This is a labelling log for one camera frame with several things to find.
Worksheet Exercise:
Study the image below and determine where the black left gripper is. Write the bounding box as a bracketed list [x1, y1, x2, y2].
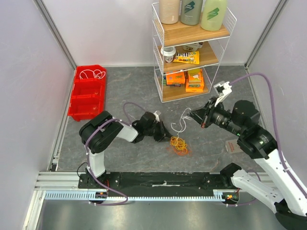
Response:
[144, 119, 174, 142]

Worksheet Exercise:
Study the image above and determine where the orange yellow cable bundle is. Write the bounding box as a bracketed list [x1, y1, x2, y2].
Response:
[166, 135, 192, 156]

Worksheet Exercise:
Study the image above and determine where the white cable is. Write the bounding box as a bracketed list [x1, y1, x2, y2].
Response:
[80, 68, 106, 80]
[170, 107, 192, 134]

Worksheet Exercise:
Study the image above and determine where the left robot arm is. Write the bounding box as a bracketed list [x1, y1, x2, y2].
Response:
[79, 111, 173, 188]

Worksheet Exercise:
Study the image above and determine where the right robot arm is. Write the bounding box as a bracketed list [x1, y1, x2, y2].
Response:
[188, 97, 307, 230]

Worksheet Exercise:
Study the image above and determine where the orange snack box right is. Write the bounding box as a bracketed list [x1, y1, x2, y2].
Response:
[185, 68, 204, 92]

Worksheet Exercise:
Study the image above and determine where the orange snack box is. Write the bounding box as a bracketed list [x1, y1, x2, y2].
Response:
[185, 68, 204, 92]
[166, 72, 186, 85]

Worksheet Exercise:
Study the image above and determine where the small card on table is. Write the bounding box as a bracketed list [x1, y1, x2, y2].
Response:
[225, 139, 243, 154]

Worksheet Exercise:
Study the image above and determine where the orange snack box left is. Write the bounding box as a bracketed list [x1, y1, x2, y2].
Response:
[166, 72, 186, 85]

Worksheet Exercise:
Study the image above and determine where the yellow candy bag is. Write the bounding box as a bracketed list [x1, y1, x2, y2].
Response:
[173, 51, 200, 65]

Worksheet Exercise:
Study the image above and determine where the white brown snack pack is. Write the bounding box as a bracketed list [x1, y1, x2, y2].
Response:
[182, 42, 203, 52]

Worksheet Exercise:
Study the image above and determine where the coffee cup with lid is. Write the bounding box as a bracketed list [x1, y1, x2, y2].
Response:
[160, 46, 176, 63]

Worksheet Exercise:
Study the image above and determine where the red storage bin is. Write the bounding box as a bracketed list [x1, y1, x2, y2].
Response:
[67, 65, 107, 122]

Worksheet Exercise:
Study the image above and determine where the light green bottle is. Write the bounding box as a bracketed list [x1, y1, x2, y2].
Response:
[201, 0, 227, 32]

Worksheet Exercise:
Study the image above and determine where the grey green bottle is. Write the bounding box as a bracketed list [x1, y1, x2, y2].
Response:
[180, 0, 203, 25]

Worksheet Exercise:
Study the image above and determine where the beige bottle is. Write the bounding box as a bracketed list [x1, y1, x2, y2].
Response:
[159, 0, 180, 24]

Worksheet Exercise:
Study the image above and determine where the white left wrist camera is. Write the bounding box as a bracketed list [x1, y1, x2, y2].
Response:
[154, 110, 161, 122]

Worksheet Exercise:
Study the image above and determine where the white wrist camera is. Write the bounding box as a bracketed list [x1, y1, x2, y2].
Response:
[213, 81, 232, 107]
[154, 110, 161, 122]

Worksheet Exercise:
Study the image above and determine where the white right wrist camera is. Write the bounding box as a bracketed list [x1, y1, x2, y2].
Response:
[213, 81, 232, 107]

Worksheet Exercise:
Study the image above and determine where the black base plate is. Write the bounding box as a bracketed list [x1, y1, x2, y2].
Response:
[78, 171, 231, 197]

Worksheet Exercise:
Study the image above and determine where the white wire shelf rack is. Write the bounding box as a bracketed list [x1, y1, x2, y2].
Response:
[152, 3, 237, 103]

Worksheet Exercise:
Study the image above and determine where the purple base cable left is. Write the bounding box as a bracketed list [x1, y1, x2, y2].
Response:
[88, 177, 129, 207]

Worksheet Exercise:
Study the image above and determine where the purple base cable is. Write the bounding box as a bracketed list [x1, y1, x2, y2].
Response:
[88, 177, 129, 207]
[225, 170, 262, 207]

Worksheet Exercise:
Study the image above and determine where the slotted cable duct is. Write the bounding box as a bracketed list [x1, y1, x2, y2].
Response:
[45, 190, 225, 202]

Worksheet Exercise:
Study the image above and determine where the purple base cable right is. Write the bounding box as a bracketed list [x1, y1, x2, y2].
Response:
[225, 170, 262, 207]

